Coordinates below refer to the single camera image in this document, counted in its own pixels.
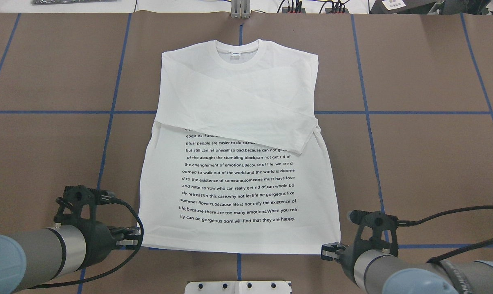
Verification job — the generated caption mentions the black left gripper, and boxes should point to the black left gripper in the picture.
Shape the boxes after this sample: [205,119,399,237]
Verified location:
[81,221,141,267]

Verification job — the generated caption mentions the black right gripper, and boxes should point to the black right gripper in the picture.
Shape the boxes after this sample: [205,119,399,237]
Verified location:
[321,242,369,282]

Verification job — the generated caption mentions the white long-sleeve printed t-shirt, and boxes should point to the white long-sleeve printed t-shirt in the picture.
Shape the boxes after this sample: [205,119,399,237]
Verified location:
[138,40,341,254]

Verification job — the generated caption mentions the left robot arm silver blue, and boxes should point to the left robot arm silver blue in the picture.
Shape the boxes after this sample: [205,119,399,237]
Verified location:
[0,221,142,294]

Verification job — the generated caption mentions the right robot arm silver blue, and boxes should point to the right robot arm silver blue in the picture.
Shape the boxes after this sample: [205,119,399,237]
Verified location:
[321,242,493,294]

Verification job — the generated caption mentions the orange black electronics module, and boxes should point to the orange black electronics module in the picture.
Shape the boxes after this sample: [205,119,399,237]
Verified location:
[277,0,306,13]
[320,0,349,14]

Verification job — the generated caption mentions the black box with white label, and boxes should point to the black box with white label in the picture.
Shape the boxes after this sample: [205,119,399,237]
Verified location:
[370,0,436,15]

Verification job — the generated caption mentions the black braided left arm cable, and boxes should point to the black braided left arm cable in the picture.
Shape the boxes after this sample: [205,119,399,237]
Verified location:
[30,197,145,290]

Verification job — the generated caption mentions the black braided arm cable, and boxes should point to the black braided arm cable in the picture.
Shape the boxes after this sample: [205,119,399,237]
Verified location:
[397,205,493,264]
[30,197,145,290]

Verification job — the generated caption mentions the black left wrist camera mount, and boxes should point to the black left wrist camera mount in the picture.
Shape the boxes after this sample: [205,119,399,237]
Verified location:
[54,185,115,232]

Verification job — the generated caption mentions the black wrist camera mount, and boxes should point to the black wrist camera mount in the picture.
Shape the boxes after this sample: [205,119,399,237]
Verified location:
[54,185,115,232]
[348,210,411,259]

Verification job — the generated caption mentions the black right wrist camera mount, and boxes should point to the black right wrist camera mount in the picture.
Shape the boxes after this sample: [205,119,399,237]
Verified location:
[348,210,411,259]

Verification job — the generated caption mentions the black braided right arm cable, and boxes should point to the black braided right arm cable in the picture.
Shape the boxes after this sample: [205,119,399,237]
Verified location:
[397,205,493,264]

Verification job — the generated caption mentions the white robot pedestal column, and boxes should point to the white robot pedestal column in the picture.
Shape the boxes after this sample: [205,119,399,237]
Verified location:
[184,281,292,294]

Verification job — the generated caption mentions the aluminium frame post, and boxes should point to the aluminium frame post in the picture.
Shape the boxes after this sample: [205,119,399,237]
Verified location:
[230,0,251,19]

